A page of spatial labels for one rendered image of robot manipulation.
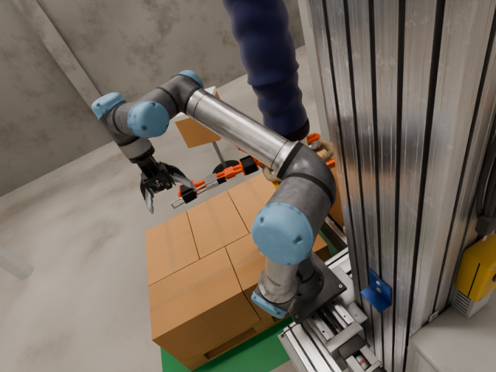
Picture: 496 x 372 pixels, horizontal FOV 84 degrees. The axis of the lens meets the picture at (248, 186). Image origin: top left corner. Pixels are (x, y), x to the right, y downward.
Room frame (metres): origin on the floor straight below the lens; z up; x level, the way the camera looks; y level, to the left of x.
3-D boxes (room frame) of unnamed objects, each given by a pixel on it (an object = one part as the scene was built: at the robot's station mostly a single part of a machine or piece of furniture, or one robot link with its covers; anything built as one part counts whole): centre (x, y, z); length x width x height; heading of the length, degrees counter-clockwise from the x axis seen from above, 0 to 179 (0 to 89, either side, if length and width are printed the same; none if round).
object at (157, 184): (0.69, 0.23, 1.66); 0.09 x 0.08 x 0.12; 12
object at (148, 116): (0.64, 0.15, 1.82); 0.11 x 0.11 x 0.08; 42
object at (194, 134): (3.15, 0.18, 0.82); 0.60 x 0.40 x 0.40; 162
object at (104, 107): (0.70, 0.23, 1.82); 0.09 x 0.08 x 0.11; 42
